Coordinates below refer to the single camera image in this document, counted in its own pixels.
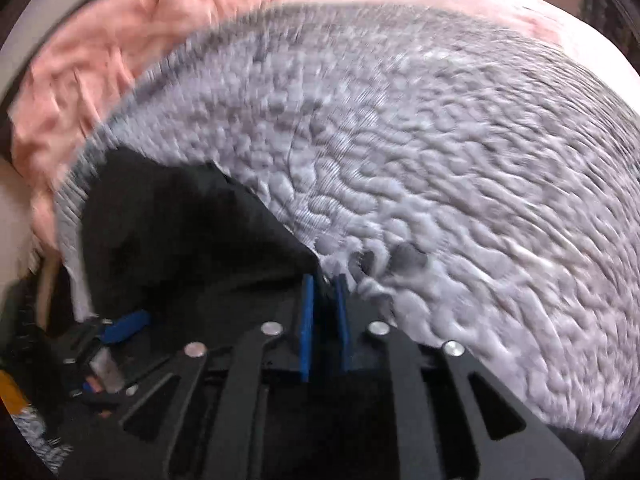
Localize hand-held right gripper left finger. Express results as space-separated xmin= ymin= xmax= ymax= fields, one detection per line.
xmin=59 ymin=275 xmax=316 ymax=480

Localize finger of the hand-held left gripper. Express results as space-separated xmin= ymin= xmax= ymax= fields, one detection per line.
xmin=64 ymin=309 xmax=153 ymax=362
xmin=69 ymin=348 xmax=141 ymax=412

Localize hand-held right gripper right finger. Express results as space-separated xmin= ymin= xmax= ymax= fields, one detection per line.
xmin=333 ymin=273 xmax=587 ymax=480

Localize black pants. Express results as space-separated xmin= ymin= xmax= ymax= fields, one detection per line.
xmin=75 ymin=146 xmax=331 ymax=378

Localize person's left forearm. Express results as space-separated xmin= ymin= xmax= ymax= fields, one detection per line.
xmin=14 ymin=406 xmax=69 ymax=470

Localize grey quilted blanket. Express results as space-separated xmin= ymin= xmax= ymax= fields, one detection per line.
xmin=52 ymin=2 xmax=640 ymax=456

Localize crumpled pink duvet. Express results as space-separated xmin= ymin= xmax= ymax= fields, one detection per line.
xmin=10 ymin=0 xmax=351 ymax=251

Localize dark wooden headboard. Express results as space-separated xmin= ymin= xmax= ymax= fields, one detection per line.
xmin=0 ymin=0 xmax=132 ymax=128

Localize pink bed sheet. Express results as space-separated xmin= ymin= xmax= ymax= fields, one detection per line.
xmin=275 ymin=0 xmax=606 ymax=66

